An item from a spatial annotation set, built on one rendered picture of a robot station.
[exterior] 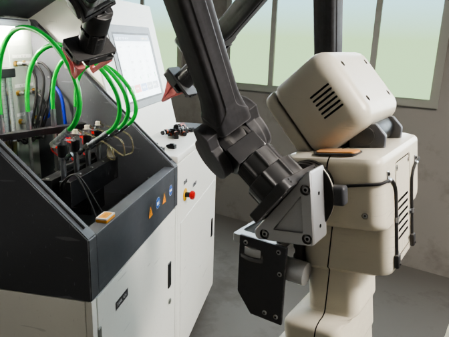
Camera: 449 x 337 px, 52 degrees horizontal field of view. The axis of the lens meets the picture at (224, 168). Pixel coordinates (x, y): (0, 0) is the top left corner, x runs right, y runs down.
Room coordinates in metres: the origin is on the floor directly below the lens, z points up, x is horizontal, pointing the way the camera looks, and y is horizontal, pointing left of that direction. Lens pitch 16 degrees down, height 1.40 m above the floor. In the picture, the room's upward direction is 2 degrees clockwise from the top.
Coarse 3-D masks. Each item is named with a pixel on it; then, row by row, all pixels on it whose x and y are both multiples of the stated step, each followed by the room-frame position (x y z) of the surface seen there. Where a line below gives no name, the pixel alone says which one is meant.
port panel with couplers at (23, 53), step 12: (12, 48) 1.60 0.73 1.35; (24, 48) 1.67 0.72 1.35; (12, 60) 1.60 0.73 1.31; (24, 60) 1.65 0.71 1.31; (24, 72) 1.66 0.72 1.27; (12, 84) 1.59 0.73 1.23; (24, 84) 1.65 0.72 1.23; (24, 96) 1.65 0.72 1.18; (24, 108) 1.64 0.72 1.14; (36, 108) 1.71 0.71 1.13; (24, 120) 1.60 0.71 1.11
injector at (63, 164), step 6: (60, 144) 1.35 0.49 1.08; (66, 144) 1.36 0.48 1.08; (60, 150) 1.35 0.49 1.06; (66, 150) 1.36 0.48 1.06; (60, 156) 1.35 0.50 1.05; (66, 156) 1.35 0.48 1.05; (60, 162) 1.35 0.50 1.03; (60, 168) 1.35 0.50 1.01; (66, 168) 1.36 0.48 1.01; (66, 174) 1.36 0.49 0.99
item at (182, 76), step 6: (186, 66) 1.36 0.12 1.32; (174, 72) 1.39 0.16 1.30; (180, 72) 1.37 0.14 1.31; (186, 72) 1.36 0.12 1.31; (174, 78) 1.37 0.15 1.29; (180, 78) 1.36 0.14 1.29; (186, 78) 1.36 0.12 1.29; (180, 84) 1.36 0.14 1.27; (186, 84) 1.37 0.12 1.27; (192, 84) 1.38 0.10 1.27; (186, 90) 1.36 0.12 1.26; (192, 90) 1.39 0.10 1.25; (186, 96) 1.36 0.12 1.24
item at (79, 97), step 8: (8, 32) 1.34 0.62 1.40; (16, 32) 1.33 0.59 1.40; (40, 32) 1.26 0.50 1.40; (8, 40) 1.35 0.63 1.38; (48, 40) 1.24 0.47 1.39; (0, 48) 1.37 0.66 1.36; (56, 48) 1.22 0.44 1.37; (0, 56) 1.37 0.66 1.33; (64, 56) 1.21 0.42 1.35; (0, 64) 1.38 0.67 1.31; (0, 72) 1.38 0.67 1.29; (0, 80) 1.39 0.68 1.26; (72, 80) 1.19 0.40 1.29; (0, 88) 1.39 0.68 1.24; (80, 88) 1.19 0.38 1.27; (0, 96) 1.39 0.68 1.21; (80, 96) 1.18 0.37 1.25; (0, 104) 1.39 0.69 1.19; (80, 104) 1.18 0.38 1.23; (0, 112) 1.39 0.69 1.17; (80, 112) 1.19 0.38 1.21; (72, 128) 1.20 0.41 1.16
